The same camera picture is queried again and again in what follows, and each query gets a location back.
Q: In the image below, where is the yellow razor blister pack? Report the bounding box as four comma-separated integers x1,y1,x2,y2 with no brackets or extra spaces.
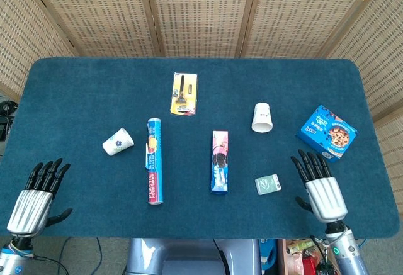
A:
169,72,198,117

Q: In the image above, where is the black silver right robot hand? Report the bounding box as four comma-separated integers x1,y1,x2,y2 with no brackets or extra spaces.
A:
290,149,349,224

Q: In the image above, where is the plastic food wrap roll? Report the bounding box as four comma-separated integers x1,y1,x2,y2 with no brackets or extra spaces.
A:
144,118,165,206

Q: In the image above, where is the black floor cable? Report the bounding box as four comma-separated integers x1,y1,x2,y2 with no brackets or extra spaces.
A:
31,237,74,275

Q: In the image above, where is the blue Oreo cookie box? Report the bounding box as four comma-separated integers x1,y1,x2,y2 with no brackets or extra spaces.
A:
210,130,229,196

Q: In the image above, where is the green tissue pack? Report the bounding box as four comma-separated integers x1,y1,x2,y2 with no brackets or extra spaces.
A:
254,174,282,196

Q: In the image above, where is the blue floor cable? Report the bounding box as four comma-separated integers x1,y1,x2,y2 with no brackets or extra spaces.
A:
93,238,104,275

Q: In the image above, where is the blue table mat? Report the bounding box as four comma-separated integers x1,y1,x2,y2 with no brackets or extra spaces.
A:
0,57,400,240

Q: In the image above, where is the blue plastic part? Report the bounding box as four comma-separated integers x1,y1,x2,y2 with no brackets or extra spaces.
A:
259,239,278,270

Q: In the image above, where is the white paper cup stack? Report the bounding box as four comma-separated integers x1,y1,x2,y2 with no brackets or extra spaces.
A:
251,101,273,133

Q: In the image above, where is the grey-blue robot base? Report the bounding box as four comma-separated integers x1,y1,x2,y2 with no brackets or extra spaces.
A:
124,238,262,275

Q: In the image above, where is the woven bamboo folding screen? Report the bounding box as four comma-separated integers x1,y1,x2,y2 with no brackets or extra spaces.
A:
0,0,403,216

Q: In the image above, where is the white paper cup flower print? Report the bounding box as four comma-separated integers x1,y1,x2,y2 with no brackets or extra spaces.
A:
102,127,135,157

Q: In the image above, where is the blue chocolate chip cookie box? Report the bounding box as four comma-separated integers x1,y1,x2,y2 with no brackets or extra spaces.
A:
295,104,359,163

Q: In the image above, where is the cardboard box of snacks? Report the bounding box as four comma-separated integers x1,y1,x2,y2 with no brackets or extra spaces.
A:
276,238,331,275

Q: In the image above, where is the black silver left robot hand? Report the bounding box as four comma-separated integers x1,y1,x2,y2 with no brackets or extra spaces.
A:
6,157,73,237

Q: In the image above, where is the black equipment with cables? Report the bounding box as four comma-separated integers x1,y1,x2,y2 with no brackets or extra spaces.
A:
0,98,18,140

